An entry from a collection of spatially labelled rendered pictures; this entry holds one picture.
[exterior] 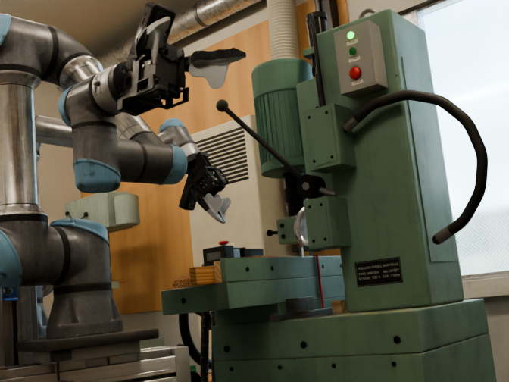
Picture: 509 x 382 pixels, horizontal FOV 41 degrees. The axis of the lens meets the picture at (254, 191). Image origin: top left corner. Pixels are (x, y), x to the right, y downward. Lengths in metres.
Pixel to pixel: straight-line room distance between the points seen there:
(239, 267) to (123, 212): 2.44
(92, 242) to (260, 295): 0.45
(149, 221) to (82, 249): 3.10
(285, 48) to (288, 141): 1.79
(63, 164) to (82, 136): 3.93
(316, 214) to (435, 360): 0.42
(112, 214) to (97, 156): 2.93
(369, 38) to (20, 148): 0.83
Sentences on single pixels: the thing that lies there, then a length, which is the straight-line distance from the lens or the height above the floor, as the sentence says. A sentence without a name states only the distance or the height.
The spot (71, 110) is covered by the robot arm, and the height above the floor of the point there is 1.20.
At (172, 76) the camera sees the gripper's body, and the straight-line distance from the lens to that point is 1.06.
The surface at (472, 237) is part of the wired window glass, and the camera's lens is 3.21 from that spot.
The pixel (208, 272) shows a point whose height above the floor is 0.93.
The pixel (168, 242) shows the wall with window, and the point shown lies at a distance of 4.34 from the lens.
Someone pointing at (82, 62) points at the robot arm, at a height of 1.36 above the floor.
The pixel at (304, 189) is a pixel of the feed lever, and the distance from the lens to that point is 1.70.
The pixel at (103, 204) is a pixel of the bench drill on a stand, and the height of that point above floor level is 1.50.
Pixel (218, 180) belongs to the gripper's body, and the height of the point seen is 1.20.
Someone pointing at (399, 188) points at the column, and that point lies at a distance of 1.64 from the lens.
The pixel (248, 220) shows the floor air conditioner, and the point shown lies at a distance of 3.46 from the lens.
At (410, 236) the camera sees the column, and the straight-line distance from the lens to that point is 1.63.
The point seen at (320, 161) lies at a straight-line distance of 1.65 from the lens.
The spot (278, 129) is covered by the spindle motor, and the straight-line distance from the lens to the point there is 1.87.
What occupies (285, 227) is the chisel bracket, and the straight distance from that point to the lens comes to 1.89.
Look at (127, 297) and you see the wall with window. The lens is 4.67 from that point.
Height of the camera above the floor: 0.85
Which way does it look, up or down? 9 degrees up
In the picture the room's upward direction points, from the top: 6 degrees counter-clockwise
